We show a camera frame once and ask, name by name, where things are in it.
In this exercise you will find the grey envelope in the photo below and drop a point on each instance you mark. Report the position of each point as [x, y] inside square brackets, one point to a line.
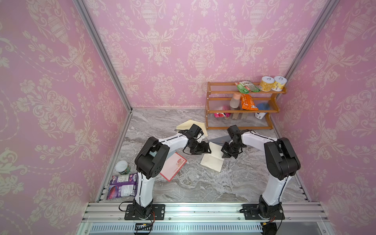
[221, 140]

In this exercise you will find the pink beige bottle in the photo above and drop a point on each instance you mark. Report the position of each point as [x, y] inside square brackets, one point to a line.
[235, 101]

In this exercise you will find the magenta pink item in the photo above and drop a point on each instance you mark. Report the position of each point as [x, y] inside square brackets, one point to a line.
[222, 114]

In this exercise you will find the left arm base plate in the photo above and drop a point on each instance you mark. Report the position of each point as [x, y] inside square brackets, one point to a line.
[153, 212]

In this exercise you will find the green white can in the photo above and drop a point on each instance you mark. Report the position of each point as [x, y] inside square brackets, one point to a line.
[122, 167]

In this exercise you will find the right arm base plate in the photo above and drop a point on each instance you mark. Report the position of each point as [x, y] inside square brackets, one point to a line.
[262, 212]

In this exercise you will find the cream yellow envelope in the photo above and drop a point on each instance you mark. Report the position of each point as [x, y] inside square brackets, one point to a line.
[187, 125]

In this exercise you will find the wooden three-tier shelf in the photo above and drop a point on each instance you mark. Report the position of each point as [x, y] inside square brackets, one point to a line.
[219, 94]

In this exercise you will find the tan bordered certificate paper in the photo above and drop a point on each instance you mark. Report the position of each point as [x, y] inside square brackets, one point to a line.
[214, 159]

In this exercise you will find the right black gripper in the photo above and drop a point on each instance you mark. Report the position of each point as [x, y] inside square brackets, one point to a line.
[226, 153]

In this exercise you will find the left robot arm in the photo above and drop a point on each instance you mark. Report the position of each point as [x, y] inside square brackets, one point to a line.
[153, 155]

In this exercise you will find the yellow can left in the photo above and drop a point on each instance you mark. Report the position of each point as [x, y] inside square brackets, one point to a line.
[266, 83]

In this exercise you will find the orange snack bag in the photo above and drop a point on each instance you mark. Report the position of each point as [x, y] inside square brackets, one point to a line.
[247, 103]

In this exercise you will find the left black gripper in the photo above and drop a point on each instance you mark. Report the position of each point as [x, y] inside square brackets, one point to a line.
[204, 149]

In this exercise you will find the green snack packet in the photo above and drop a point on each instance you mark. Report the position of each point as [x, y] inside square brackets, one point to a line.
[246, 87]

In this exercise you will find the aluminium front rail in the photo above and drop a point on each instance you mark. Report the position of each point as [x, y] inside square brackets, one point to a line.
[205, 218]

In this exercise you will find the yellow can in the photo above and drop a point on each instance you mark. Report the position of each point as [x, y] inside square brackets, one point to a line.
[266, 83]
[279, 83]

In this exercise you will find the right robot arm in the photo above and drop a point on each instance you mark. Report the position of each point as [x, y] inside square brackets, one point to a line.
[281, 161]

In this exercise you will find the purple snack bag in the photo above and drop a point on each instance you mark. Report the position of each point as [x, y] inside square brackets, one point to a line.
[122, 186]

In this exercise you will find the yellow can right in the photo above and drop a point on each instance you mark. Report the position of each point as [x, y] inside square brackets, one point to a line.
[279, 83]

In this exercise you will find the red bordered pink card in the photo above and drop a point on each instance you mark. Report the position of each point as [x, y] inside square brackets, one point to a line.
[172, 166]

